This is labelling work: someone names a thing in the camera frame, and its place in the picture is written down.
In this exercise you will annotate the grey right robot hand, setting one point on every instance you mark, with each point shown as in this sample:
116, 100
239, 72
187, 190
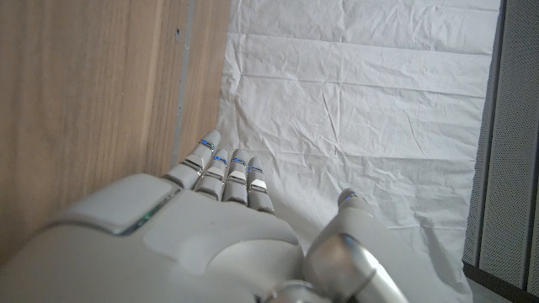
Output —
189, 248

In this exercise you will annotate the white wrinkled backdrop cloth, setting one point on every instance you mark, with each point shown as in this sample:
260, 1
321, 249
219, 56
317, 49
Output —
358, 105

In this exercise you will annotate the perforated partition panel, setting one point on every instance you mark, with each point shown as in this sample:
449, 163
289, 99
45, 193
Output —
511, 168

